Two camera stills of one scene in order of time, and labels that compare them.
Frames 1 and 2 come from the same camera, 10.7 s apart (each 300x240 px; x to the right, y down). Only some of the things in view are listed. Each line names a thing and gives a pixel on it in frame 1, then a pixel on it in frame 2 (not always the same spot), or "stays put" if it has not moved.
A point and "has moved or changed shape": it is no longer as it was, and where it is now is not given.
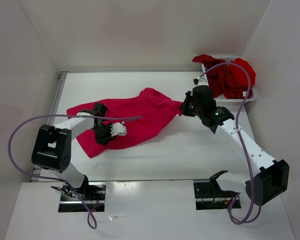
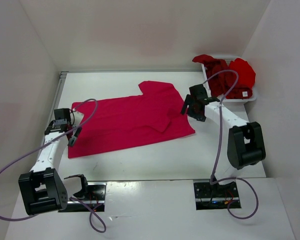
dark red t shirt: [218, 77] stays put
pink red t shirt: [139, 114] has moved or changed shape
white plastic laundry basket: [221, 99] stays put
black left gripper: [106, 139] → [74, 137]
